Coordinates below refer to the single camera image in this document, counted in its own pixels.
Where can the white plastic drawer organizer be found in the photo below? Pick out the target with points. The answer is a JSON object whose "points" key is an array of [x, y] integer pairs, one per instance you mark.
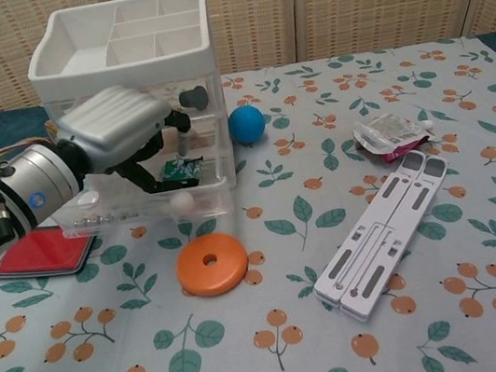
{"points": [[116, 70]]}

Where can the red ink pad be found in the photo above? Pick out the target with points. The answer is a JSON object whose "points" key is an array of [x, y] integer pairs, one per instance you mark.
{"points": [[41, 254]]}

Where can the magenta packet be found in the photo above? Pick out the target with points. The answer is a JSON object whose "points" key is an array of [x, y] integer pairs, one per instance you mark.
{"points": [[392, 156]]}

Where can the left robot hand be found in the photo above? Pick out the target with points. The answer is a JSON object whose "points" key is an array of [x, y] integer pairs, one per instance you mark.
{"points": [[114, 117]]}

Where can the small green circuit board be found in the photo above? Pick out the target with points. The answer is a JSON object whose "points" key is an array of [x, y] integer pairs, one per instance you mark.
{"points": [[175, 171]]}

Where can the clear drawer with white knob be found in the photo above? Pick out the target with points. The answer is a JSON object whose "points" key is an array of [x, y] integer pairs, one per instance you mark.
{"points": [[139, 215]]}

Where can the clear drawer with grey knob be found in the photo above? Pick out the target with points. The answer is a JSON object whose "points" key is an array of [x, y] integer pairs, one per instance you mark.
{"points": [[209, 93]]}

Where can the white folding laptop stand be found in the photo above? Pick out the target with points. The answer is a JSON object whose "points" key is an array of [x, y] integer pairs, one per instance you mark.
{"points": [[361, 272]]}

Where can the blue ball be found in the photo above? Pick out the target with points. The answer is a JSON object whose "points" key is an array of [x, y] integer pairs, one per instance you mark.
{"points": [[246, 124]]}

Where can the orange disc with hole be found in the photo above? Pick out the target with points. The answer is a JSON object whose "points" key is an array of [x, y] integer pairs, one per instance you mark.
{"points": [[196, 274]]}

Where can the leaf and berry tablecloth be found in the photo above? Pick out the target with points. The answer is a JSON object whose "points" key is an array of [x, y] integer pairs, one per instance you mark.
{"points": [[302, 352]]}

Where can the silver spout pouch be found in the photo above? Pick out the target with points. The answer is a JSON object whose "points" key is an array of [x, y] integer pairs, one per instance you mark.
{"points": [[385, 131]]}

